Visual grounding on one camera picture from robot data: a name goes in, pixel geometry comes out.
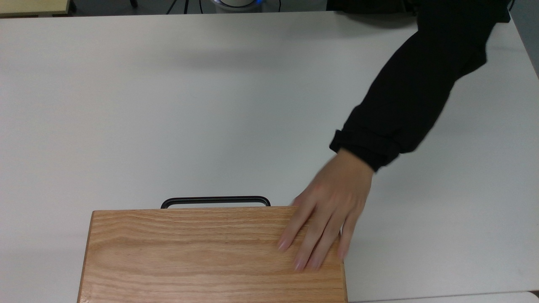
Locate person's bare hand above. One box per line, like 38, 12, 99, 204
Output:
277, 148, 375, 272

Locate black metal drawer handle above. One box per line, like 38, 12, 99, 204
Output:
160, 196, 271, 209

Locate light oak wooden cabinet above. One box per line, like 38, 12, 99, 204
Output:
77, 206, 349, 303

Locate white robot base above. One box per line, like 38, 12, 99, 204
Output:
210, 0, 264, 12

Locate forearm in black sleeve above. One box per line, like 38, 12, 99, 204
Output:
329, 0, 512, 173

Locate black tripod legs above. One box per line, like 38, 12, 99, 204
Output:
166, 0, 203, 15

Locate beige side table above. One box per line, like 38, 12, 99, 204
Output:
0, 0, 71, 18

